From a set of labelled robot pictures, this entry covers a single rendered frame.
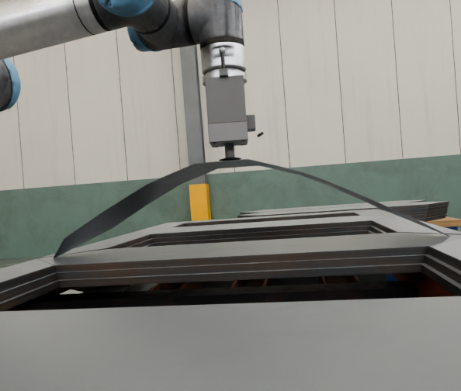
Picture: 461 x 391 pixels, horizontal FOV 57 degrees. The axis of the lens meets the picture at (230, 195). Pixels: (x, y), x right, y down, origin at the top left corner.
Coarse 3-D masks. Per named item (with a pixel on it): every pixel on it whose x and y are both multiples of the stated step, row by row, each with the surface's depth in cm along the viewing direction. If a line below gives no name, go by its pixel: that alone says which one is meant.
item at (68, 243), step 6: (84, 234) 73; (90, 234) 77; (96, 234) 81; (66, 240) 69; (72, 240) 72; (78, 240) 76; (84, 240) 79; (60, 246) 70; (66, 246) 73; (72, 246) 77
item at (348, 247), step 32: (192, 224) 144; (320, 224) 104; (352, 224) 103; (64, 256) 78; (96, 256) 74; (128, 256) 71; (160, 256) 68; (192, 256) 66; (224, 256) 63; (256, 256) 62; (288, 256) 61; (320, 256) 61; (352, 256) 60; (384, 256) 59; (416, 256) 58; (448, 256) 50; (0, 288) 55; (32, 288) 60; (448, 288) 47
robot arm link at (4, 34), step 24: (24, 0) 61; (48, 0) 60; (72, 0) 59; (96, 0) 58; (120, 0) 56; (144, 0) 58; (168, 0) 65; (0, 24) 61; (24, 24) 61; (48, 24) 61; (72, 24) 60; (96, 24) 61; (120, 24) 61; (144, 24) 62; (0, 48) 64; (24, 48) 64
